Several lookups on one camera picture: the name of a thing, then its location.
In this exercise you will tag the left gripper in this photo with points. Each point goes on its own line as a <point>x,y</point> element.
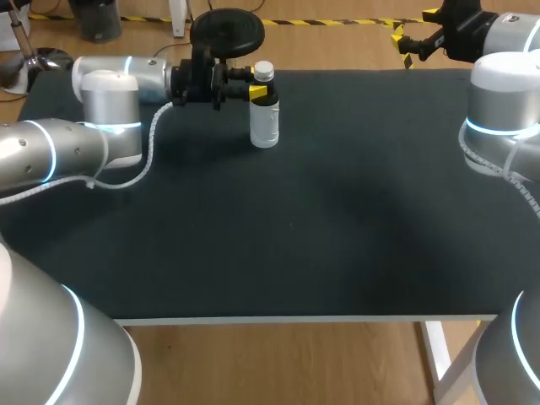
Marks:
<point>198,82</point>

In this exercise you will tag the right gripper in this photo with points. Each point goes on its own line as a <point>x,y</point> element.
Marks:
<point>466,31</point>

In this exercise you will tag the white plastic bottle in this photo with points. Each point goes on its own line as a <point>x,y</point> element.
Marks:
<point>264,124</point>

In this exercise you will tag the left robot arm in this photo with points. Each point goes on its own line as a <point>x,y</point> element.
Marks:
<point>38,147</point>

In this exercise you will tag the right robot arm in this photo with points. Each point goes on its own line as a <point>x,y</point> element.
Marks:
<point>502,101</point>

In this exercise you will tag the black round stool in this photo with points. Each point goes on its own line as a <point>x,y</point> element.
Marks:
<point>230,29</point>

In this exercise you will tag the black bin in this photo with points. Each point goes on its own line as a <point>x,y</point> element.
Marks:
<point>96,19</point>

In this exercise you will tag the chrome stool base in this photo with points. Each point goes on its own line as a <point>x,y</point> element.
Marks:
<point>29,63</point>

